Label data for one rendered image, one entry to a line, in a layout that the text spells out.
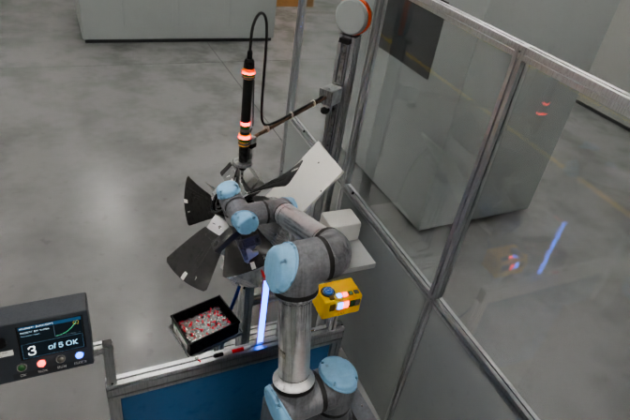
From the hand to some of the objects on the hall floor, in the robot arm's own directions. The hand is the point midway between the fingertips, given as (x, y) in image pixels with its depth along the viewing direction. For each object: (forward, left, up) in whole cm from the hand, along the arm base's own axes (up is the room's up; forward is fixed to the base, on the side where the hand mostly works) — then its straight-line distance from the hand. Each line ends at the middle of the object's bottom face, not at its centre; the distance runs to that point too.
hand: (245, 261), depth 187 cm
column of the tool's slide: (+67, -64, -115) cm, 148 cm away
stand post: (+38, -16, -117) cm, 124 cm away
